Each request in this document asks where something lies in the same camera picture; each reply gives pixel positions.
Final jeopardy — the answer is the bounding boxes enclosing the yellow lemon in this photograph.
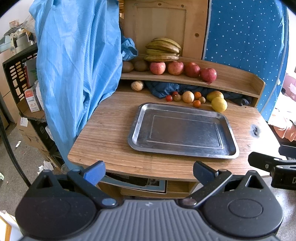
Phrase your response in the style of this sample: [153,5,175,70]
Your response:
[211,97,228,113]

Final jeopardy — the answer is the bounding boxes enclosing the small orange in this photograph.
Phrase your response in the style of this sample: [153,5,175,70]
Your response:
[193,100,201,108]
[194,91,202,99]

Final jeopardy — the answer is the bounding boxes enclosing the small brown longan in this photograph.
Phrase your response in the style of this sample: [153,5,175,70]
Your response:
[199,96,206,104]

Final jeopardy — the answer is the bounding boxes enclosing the green-red pear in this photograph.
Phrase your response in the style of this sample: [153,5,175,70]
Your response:
[206,90,224,102]

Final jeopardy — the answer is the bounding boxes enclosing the beige round pepino melon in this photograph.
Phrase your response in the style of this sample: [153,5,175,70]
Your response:
[182,91,195,103]

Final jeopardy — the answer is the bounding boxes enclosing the brown mangosteen-like fruit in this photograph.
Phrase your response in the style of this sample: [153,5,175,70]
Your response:
[173,94,182,101]

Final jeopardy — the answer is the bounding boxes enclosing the striped pepino melon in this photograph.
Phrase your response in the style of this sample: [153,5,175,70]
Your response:
[131,80,144,91]

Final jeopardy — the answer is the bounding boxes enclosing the steel tray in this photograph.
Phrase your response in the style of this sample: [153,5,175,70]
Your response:
[127,103,239,159]

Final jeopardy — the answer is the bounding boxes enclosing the cardboard box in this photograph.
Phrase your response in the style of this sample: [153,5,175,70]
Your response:
[16,98,52,152]

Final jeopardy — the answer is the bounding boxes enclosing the wooden curved shelf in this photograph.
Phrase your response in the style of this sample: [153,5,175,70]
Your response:
[121,57,265,107]

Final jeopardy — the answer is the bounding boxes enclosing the white red carton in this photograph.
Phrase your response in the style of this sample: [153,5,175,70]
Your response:
[25,88,41,113]

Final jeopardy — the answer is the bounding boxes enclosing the dark blue jacket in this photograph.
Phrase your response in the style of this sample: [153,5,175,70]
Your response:
[145,81,253,106]

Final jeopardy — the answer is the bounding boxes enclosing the red apple, rightmost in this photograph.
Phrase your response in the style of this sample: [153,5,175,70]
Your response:
[200,68,217,83]

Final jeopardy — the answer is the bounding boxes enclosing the brown kiwi, left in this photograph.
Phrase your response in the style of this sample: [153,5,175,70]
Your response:
[122,61,134,73]

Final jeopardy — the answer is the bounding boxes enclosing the brown kiwi, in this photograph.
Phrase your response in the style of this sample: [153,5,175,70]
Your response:
[133,60,149,72]
[122,61,134,73]

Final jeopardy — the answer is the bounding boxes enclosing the pale red apple, leftmost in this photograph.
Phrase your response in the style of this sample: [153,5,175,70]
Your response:
[149,62,166,75]

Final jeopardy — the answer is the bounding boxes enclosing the brown kiwi, right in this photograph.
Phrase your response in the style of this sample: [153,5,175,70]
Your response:
[133,60,149,72]

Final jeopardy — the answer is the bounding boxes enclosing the blue polka-dot board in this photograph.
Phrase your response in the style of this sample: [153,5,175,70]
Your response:
[203,0,289,121]

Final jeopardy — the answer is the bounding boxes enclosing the light blue hanging garment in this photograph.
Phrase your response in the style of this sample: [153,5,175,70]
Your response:
[29,0,139,171]

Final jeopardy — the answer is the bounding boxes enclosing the black plastic crate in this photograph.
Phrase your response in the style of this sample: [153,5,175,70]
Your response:
[3,43,38,104]

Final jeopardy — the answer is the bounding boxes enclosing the banana bunch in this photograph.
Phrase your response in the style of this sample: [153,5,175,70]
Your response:
[144,38,182,62]

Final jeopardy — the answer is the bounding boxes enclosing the black cable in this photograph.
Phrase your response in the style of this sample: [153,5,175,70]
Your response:
[0,115,32,188]

